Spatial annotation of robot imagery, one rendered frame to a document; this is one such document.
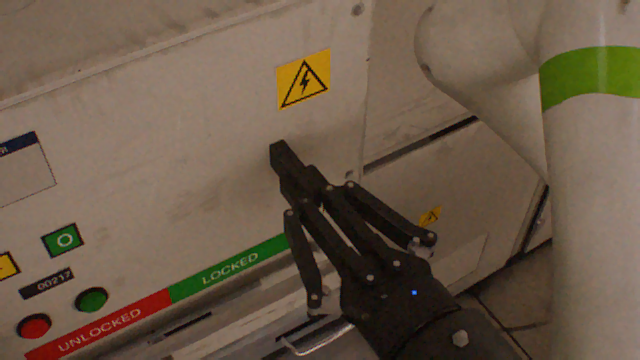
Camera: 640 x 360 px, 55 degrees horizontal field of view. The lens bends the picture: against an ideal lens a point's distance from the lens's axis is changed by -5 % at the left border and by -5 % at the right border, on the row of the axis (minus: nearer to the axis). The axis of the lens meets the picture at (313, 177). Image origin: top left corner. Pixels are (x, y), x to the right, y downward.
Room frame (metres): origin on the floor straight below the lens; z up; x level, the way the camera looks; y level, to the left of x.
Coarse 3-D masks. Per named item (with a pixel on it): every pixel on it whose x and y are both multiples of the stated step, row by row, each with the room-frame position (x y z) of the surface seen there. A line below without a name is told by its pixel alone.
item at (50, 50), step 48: (0, 0) 0.46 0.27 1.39; (48, 0) 0.46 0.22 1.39; (96, 0) 0.46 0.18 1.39; (144, 0) 0.45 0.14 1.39; (192, 0) 0.45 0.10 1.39; (240, 0) 0.45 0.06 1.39; (288, 0) 0.45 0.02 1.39; (0, 48) 0.39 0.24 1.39; (48, 48) 0.39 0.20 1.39; (96, 48) 0.39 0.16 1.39; (144, 48) 0.38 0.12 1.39; (0, 96) 0.33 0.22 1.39
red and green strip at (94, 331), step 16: (272, 240) 0.43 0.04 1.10; (240, 256) 0.41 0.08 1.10; (256, 256) 0.42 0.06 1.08; (272, 256) 0.43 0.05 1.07; (208, 272) 0.39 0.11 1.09; (224, 272) 0.40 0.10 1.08; (240, 272) 0.41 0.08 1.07; (176, 288) 0.37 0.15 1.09; (192, 288) 0.38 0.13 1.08; (144, 304) 0.35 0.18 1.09; (160, 304) 0.36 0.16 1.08; (112, 320) 0.33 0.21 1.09; (128, 320) 0.34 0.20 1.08; (64, 336) 0.30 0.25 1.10; (80, 336) 0.31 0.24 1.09; (96, 336) 0.32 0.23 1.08; (32, 352) 0.29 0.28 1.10; (48, 352) 0.29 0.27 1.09; (64, 352) 0.30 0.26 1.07
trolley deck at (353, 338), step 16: (336, 320) 0.47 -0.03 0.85; (304, 336) 0.45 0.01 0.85; (320, 336) 0.45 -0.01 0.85; (352, 336) 0.45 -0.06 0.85; (272, 352) 0.42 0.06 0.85; (288, 352) 0.42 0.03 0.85; (320, 352) 0.42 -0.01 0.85; (336, 352) 0.42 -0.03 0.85; (352, 352) 0.42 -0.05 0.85; (368, 352) 0.42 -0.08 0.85
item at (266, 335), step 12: (300, 312) 0.44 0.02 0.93; (276, 324) 0.42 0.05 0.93; (288, 324) 0.42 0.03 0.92; (300, 324) 0.43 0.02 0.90; (312, 324) 0.44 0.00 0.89; (252, 336) 0.40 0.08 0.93; (264, 336) 0.41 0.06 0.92; (276, 336) 0.41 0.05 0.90; (288, 336) 0.42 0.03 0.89; (300, 336) 0.43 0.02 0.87; (228, 348) 0.39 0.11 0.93; (240, 348) 0.39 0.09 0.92; (252, 348) 0.40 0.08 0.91; (264, 348) 0.40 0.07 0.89; (276, 348) 0.41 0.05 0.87
